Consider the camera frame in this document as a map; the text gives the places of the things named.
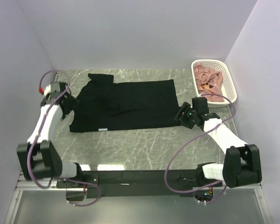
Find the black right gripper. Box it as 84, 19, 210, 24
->
173, 102, 198, 130

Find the black t shirt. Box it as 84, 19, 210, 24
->
70, 73, 180, 133

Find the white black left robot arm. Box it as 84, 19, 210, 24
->
16, 82, 84, 188

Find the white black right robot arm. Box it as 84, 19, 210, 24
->
175, 97, 262, 188

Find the pink t shirt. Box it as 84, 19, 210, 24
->
193, 63, 223, 95

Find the white perforated plastic basket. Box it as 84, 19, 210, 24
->
191, 59, 237, 103

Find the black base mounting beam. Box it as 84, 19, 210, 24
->
56, 169, 215, 199

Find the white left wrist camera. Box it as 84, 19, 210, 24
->
38, 84, 51, 97

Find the aluminium extrusion rail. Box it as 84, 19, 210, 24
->
15, 172, 262, 191

